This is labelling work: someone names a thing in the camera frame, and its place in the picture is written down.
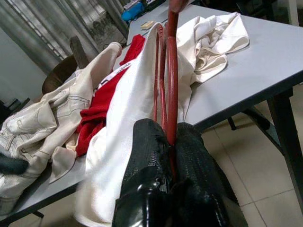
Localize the white table black legs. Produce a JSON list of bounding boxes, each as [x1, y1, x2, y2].
[[0, 2, 303, 227]]

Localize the blue object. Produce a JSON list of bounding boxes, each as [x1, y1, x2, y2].
[[121, 1, 145, 22]]

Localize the grey striped curtain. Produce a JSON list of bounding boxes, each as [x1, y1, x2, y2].
[[0, 0, 130, 71]]

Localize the red garment white band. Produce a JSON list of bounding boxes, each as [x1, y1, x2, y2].
[[75, 34, 146, 158]]

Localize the brown wooden chair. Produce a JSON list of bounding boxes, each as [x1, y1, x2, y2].
[[42, 35, 90, 96]]

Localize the cream cloth garment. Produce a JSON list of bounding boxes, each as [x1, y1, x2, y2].
[[176, 11, 250, 84]]

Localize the white shirt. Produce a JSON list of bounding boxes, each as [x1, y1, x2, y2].
[[73, 21, 197, 225]]

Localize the cream denim garment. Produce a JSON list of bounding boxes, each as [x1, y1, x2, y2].
[[0, 42, 123, 206]]

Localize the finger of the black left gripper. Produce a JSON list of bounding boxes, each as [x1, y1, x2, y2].
[[0, 152, 29, 176]]

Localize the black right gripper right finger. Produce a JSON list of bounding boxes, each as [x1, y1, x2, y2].
[[165, 122, 249, 227]]

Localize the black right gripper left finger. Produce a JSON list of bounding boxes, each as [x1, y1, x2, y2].
[[111, 118, 175, 227]]

